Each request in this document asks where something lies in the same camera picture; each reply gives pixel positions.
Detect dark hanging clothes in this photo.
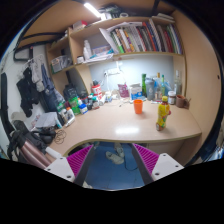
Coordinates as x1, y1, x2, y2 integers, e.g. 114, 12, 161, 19
15, 54, 65, 118

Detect orange plastic cup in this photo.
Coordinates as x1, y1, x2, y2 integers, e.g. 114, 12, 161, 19
133, 99, 144, 115

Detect magenta snack pouch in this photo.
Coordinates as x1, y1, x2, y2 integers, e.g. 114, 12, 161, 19
117, 83, 130, 99

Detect yellow-labelled drink bottle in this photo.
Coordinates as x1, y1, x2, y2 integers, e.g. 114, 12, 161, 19
155, 95, 172, 132

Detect grey slipper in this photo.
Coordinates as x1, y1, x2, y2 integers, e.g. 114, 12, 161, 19
114, 142, 125, 158
105, 150, 125, 165

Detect tall green bottle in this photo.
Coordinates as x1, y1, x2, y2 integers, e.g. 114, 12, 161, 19
141, 73, 148, 98

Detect clear blue plastic bag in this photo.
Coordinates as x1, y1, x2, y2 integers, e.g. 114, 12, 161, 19
152, 78, 175, 98

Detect yellow-capped clear bottle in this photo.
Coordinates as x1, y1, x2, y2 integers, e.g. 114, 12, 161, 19
156, 72, 162, 98

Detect white paper stack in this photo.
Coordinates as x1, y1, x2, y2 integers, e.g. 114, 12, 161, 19
34, 111, 63, 130

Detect brown ceramic mug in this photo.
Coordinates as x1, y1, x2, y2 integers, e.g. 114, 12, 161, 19
175, 94, 188, 109

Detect ceiling light tube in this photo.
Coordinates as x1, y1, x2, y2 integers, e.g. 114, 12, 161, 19
83, 2, 102, 19

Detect white desk lamp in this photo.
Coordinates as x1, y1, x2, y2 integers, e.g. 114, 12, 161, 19
113, 56, 135, 75

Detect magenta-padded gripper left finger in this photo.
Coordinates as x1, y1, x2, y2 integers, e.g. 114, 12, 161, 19
44, 143, 98, 187

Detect grey shaker bottle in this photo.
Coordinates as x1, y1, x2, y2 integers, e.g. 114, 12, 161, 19
145, 78, 156, 101

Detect wooden shelf unit with books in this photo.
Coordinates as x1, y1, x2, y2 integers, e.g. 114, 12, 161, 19
45, 12, 188, 98

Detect green-capped clear bottle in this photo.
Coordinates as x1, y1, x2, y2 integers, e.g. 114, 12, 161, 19
161, 74, 166, 97

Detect blue and white carton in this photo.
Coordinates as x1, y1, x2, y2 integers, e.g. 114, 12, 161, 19
129, 83, 144, 101

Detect white power strip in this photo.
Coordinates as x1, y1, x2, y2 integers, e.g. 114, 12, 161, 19
103, 68, 122, 76

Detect clear glass bottle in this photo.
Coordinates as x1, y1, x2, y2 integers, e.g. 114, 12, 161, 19
173, 69, 183, 96

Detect green plastic bottle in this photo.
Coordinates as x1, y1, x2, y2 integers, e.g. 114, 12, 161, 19
68, 96, 81, 116

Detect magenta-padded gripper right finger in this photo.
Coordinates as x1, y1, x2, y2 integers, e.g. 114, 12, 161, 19
130, 143, 185, 186

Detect red and white canister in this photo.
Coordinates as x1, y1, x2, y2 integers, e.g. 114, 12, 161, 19
91, 84, 103, 100

